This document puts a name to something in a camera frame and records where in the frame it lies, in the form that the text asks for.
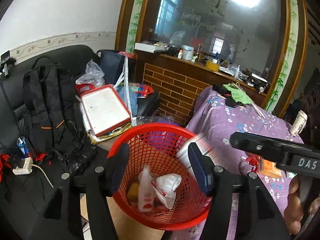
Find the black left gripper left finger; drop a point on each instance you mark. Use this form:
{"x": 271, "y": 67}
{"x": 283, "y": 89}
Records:
{"x": 111, "y": 174}

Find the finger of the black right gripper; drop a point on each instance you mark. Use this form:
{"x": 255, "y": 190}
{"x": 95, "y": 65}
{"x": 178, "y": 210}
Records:
{"x": 273, "y": 149}

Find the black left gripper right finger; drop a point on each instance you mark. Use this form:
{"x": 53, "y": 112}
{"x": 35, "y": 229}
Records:
{"x": 209, "y": 176}

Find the red torn paper box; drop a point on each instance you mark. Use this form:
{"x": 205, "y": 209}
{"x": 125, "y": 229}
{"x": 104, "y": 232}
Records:
{"x": 146, "y": 193}

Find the white paper bag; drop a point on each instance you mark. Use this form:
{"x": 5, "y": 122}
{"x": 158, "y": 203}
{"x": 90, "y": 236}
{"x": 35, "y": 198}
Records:
{"x": 167, "y": 199}

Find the gold square container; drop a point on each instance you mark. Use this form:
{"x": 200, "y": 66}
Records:
{"x": 132, "y": 194}

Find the right hand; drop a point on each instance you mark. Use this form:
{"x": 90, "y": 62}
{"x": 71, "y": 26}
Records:
{"x": 294, "y": 212}

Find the orange cardboard box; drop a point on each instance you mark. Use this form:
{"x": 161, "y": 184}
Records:
{"x": 268, "y": 168}

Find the pink red crumpled wrapper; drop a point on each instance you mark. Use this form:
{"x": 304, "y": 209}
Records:
{"x": 249, "y": 164}

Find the white cartoon tumbler cup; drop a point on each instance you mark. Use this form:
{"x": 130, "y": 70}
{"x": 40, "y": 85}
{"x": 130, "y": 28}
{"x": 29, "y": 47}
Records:
{"x": 299, "y": 123}

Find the bundle of chopsticks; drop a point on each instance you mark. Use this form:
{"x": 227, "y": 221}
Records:
{"x": 237, "y": 86}

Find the red plastic mesh basket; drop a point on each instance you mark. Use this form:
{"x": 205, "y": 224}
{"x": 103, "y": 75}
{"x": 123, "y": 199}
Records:
{"x": 157, "y": 146}

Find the red framed white board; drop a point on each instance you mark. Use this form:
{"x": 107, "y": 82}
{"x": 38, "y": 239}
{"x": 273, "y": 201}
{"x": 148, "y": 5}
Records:
{"x": 104, "y": 109}

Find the green cloth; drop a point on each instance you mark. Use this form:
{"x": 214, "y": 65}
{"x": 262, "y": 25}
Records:
{"x": 237, "y": 95}

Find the black pouch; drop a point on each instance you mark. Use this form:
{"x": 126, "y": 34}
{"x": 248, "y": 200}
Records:
{"x": 230, "y": 102}

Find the black backpack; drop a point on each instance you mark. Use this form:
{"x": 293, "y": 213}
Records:
{"x": 53, "y": 123}

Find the clear plastic bag on sofa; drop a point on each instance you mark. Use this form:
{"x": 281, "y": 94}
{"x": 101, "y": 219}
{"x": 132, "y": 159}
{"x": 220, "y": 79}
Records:
{"x": 94, "y": 75}

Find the wooden brick pattern counter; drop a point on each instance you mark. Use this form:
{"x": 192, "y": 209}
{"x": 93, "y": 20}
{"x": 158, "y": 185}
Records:
{"x": 180, "y": 82}

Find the dark blue bag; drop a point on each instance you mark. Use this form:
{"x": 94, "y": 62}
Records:
{"x": 111, "y": 63}

